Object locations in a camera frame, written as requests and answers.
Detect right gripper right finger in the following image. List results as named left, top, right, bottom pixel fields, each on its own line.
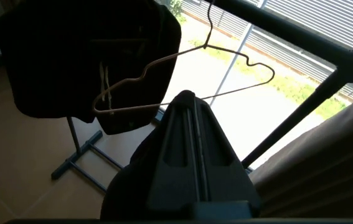
left=194, top=95, right=261, bottom=218

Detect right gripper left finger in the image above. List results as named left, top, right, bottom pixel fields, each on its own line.
left=146, top=99, right=201, bottom=218

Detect black garment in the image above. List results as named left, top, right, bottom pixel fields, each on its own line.
left=100, top=90, right=261, bottom=220

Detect black shorts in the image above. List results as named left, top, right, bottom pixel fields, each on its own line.
left=0, top=0, right=182, bottom=136

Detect pink clothes hanger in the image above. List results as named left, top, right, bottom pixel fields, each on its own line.
left=92, top=0, right=276, bottom=114

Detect black clothes rack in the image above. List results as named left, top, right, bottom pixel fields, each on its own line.
left=50, top=0, right=353, bottom=193

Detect window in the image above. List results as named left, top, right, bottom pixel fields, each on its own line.
left=154, top=0, right=353, bottom=171

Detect brown curtain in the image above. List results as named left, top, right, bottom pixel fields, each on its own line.
left=249, top=90, right=353, bottom=218

